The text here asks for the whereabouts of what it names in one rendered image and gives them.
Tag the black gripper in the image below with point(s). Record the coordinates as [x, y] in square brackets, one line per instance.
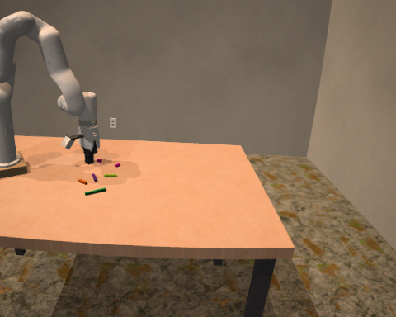
[90, 141]

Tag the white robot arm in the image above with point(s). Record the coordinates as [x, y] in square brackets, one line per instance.
[11, 28]

